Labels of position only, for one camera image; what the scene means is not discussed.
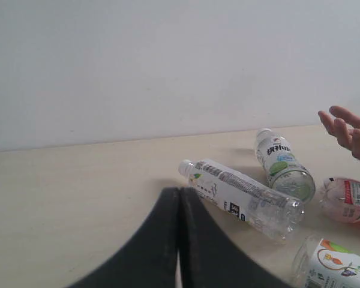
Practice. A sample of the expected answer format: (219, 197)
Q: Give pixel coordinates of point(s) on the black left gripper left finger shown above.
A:
(148, 259)

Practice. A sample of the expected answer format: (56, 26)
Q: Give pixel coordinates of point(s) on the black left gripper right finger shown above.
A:
(207, 257)

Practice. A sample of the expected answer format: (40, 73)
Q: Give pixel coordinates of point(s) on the clear bottle white text label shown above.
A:
(270, 212)

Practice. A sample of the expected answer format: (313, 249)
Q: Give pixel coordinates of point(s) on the clear bottle floral label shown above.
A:
(322, 263)

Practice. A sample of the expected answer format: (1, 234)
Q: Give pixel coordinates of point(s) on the clear bottle green lime label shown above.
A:
(283, 171)

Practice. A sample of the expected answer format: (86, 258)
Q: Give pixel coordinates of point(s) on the pink label bottle black cap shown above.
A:
(340, 199)

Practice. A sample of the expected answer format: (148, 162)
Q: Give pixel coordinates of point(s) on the person's open hand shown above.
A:
(343, 125)

